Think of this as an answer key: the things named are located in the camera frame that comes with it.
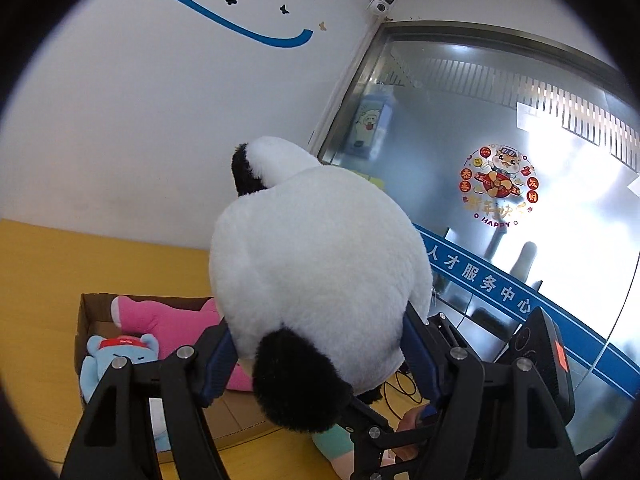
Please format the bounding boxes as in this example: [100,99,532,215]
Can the brown cardboard box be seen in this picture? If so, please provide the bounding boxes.
[74,292,287,463]

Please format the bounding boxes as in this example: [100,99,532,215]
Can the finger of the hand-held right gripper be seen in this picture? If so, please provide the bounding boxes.
[344,396,437,480]
[424,312,469,350]

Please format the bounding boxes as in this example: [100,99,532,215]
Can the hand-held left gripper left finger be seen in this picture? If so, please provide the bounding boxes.
[60,324,239,480]

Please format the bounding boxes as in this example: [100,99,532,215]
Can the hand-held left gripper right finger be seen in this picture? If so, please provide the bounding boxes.
[401,304,584,480]

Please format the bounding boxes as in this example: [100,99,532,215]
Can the round festive door sticker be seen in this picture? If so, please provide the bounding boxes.
[458,142,540,229]

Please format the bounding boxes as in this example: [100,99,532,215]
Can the blue cartoon poster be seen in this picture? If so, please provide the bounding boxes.
[344,87,397,159]

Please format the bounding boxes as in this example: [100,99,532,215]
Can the blue wall decal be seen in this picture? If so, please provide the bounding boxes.
[122,0,315,49]

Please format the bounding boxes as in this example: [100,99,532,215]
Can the frosted glass door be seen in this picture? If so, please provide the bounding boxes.
[309,21,640,461]

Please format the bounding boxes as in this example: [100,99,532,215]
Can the magenta pink plush toy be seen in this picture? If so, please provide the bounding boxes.
[110,296,253,392]

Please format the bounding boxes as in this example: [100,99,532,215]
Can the black white panda plush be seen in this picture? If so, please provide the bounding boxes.
[209,136,435,433]

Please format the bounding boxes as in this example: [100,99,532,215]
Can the black cable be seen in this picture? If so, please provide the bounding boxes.
[382,369,431,418]

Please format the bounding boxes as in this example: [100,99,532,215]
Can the light blue plush toy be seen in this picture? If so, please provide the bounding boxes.
[80,332,174,454]

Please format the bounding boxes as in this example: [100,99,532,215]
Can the blue banner strip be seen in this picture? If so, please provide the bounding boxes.
[412,222,640,397]

